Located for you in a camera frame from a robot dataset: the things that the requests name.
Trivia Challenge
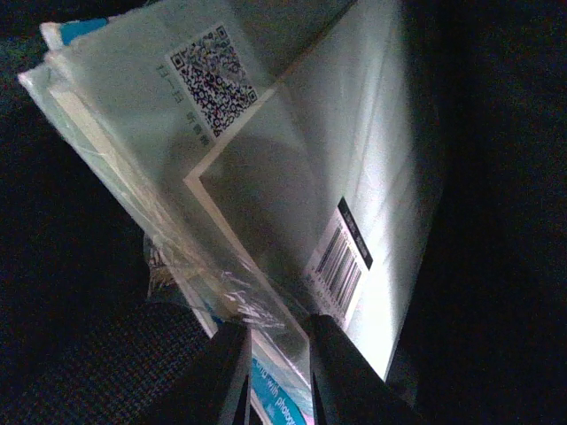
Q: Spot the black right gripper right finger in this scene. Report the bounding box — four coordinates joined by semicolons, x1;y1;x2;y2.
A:
308;314;421;425

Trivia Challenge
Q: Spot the dog picture book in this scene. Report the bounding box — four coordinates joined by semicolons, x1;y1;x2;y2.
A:
40;16;314;424

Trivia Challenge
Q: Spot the black student backpack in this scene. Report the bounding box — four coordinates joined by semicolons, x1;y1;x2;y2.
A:
1;1;566;424

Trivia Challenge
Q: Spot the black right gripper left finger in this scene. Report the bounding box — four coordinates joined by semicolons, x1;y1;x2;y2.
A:
145;323;252;424

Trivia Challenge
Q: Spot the grey hardcover book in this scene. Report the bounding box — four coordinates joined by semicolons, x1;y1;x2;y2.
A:
18;1;442;385

